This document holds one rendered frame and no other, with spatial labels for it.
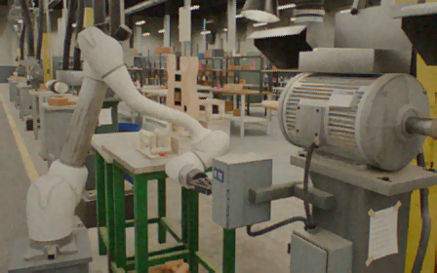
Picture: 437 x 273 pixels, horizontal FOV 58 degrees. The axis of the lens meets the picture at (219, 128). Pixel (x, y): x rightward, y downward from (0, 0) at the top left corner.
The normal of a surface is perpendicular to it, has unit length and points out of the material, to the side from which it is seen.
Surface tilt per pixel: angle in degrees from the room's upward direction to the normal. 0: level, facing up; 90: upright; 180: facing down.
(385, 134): 92
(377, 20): 90
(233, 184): 90
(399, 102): 83
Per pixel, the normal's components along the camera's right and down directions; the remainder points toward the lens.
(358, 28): -0.87, 0.07
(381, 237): 0.49, 0.13
